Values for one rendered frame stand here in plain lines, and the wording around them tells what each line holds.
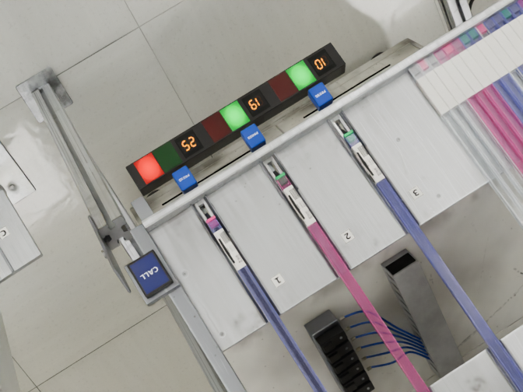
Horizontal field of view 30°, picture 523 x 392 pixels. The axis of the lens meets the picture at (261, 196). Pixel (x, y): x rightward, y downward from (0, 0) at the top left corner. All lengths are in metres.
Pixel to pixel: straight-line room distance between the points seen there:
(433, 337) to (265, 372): 0.29
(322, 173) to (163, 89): 0.77
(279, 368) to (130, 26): 0.76
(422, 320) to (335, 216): 0.40
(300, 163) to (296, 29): 0.80
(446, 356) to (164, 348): 0.81
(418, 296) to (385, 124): 0.38
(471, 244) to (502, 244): 0.06
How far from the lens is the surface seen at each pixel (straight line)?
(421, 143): 1.35
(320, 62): 1.39
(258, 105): 1.37
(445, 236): 1.66
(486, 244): 1.72
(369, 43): 2.18
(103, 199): 1.46
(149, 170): 1.36
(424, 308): 1.65
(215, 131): 1.36
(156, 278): 1.26
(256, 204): 1.32
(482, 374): 1.30
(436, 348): 1.71
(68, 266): 2.15
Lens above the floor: 1.87
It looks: 58 degrees down
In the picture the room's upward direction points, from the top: 139 degrees clockwise
